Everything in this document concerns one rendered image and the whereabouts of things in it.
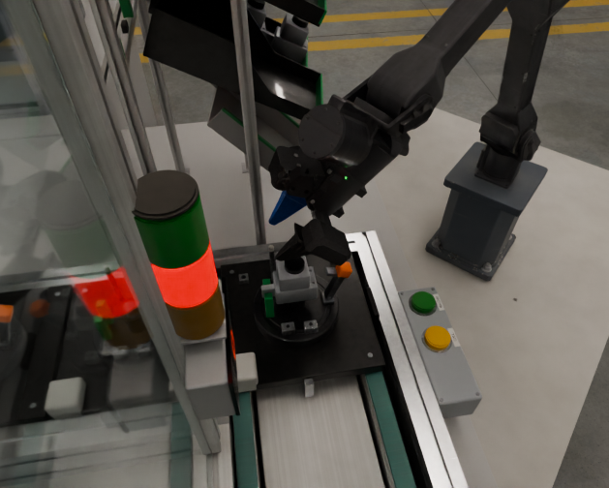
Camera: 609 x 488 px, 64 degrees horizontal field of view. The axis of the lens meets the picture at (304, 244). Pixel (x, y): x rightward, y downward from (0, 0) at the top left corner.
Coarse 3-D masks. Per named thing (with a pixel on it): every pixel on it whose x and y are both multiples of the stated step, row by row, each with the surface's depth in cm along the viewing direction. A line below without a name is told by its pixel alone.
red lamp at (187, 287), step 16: (208, 256) 38; (160, 272) 37; (176, 272) 36; (192, 272) 37; (208, 272) 39; (160, 288) 39; (176, 288) 38; (192, 288) 38; (208, 288) 40; (176, 304) 39; (192, 304) 40
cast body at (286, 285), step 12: (276, 264) 73; (288, 264) 71; (300, 264) 71; (276, 276) 75; (288, 276) 71; (300, 276) 71; (312, 276) 75; (264, 288) 74; (276, 288) 73; (288, 288) 72; (300, 288) 72; (312, 288) 73; (276, 300) 74; (288, 300) 74; (300, 300) 75
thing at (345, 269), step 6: (342, 264) 74; (348, 264) 74; (330, 270) 74; (336, 270) 74; (342, 270) 73; (348, 270) 73; (336, 276) 74; (342, 276) 74; (348, 276) 74; (330, 282) 77; (336, 282) 75; (342, 282) 76; (330, 288) 77; (336, 288) 76; (324, 294) 78; (330, 294) 78
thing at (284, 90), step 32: (160, 0) 67; (192, 0) 76; (224, 0) 76; (160, 32) 68; (192, 32) 67; (224, 32) 80; (256, 32) 80; (192, 64) 71; (224, 64) 71; (256, 64) 82; (288, 64) 84; (256, 96) 75; (288, 96) 80; (320, 96) 81
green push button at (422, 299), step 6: (414, 294) 82; (420, 294) 82; (426, 294) 82; (414, 300) 82; (420, 300) 82; (426, 300) 82; (432, 300) 82; (414, 306) 81; (420, 306) 81; (426, 306) 81; (432, 306) 81; (420, 312) 81; (426, 312) 81
